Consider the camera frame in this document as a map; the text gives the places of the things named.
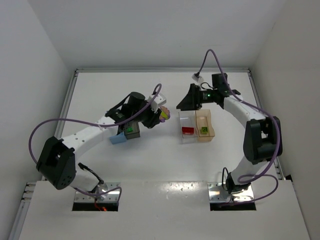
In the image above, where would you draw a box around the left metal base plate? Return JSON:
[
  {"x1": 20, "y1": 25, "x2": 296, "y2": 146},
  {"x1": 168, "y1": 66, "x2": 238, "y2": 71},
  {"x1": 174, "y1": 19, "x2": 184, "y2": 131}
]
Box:
[{"x1": 74, "y1": 182, "x2": 122, "y2": 204}]

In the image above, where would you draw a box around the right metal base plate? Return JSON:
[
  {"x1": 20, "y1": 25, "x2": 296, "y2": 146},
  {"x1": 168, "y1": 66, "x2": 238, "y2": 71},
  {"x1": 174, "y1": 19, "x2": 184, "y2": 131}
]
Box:
[{"x1": 207, "y1": 182, "x2": 254, "y2": 204}]

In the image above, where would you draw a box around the tan lego brick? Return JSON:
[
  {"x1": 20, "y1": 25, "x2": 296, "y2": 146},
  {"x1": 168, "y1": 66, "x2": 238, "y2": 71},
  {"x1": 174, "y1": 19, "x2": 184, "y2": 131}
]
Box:
[{"x1": 163, "y1": 110, "x2": 170, "y2": 116}]

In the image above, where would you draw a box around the lime green lego brick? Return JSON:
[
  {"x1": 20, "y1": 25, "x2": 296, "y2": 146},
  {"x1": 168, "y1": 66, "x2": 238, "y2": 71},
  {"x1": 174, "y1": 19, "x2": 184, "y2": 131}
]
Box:
[{"x1": 200, "y1": 126, "x2": 210, "y2": 136}]

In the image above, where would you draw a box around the orange translucent plastic bin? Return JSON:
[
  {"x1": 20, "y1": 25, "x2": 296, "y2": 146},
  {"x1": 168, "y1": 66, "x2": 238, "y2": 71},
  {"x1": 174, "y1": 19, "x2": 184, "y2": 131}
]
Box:
[{"x1": 195, "y1": 109, "x2": 215, "y2": 143}]

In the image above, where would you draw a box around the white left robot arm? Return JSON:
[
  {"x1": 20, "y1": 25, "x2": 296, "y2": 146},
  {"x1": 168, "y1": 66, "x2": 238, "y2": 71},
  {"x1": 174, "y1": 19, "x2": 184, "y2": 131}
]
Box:
[{"x1": 36, "y1": 92, "x2": 167, "y2": 198}]

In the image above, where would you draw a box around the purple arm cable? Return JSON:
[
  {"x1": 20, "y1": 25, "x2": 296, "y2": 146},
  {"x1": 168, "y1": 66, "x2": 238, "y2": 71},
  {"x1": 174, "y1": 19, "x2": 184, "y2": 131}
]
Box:
[
  {"x1": 198, "y1": 48, "x2": 282, "y2": 206},
  {"x1": 28, "y1": 83, "x2": 163, "y2": 201}
]

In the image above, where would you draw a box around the smoky grey plastic bin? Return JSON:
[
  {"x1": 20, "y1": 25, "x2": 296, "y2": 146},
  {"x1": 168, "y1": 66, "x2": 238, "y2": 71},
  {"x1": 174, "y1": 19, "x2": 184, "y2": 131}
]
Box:
[{"x1": 123, "y1": 121, "x2": 141, "y2": 140}]

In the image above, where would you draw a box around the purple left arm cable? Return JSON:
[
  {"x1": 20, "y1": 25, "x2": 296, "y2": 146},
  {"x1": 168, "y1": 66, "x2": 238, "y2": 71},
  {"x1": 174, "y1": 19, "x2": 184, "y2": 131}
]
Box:
[{"x1": 28, "y1": 83, "x2": 163, "y2": 201}]

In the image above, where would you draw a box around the metal base plate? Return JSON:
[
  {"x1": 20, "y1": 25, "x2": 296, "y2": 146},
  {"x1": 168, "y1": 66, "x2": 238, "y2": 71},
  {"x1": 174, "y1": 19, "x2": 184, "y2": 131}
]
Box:
[
  {"x1": 74, "y1": 182, "x2": 122, "y2": 204},
  {"x1": 207, "y1": 182, "x2": 254, "y2": 204}
]

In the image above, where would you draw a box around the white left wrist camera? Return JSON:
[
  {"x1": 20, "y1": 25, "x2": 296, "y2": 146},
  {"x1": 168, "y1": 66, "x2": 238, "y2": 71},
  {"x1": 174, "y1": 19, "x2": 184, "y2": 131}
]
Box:
[{"x1": 147, "y1": 93, "x2": 167, "y2": 113}]

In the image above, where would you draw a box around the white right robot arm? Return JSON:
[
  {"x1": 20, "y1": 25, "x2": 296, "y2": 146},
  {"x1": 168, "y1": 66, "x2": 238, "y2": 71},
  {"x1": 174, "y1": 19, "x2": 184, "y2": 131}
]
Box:
[{"x1": 176, "y1": 72, "x2": 283, "y2": 194}]

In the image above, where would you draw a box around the clear plastic bin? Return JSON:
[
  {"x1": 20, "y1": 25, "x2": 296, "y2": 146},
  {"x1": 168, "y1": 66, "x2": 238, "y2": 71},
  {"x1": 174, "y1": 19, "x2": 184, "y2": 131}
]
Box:
[{"x1": 178, "y1": 111, "x2": 198, "y2": 144}]

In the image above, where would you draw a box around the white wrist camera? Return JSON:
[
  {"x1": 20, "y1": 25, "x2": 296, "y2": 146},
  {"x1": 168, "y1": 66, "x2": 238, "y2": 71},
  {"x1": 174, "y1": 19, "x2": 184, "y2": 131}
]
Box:
[
  {"x1": 147, "y1": 93, "x2": 167, "y2": 113},
  {"x1": 191, "y1": 72, "x2": 205, "y2": 86}
]

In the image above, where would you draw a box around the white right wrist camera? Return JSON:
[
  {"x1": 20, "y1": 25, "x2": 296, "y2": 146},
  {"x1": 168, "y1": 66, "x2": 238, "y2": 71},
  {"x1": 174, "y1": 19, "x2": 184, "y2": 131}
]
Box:
[{"x1": 191, "y1": 72, "x2": 205, "y2": 86}]

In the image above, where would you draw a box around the red lego brick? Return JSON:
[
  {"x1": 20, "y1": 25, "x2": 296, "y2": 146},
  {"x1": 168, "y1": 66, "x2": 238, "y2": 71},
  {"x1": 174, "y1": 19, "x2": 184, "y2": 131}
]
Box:
[{"x1": 181, "y1": 126, "x2": 195, "y2": 136}]

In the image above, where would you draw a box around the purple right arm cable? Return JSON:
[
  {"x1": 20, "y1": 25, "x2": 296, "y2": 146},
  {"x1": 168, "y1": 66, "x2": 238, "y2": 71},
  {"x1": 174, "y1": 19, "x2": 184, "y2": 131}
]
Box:
[{"x1": 198, "y1": 48, "x2": 282, "y2": 206}]

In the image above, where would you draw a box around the aluminium table frame rail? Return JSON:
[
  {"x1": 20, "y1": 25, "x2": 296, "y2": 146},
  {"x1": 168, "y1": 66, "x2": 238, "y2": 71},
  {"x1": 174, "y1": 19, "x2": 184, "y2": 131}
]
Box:
[{"x1": 7, "y1": 66, "x2": 293, "y2": 240}]

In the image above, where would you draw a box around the light blue plastic bin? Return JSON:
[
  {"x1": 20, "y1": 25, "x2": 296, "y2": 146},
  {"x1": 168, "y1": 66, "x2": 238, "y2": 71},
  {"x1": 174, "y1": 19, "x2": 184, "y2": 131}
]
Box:
[{"x1": 109, "y1": 132, "x2": 127, "y2": 145}]

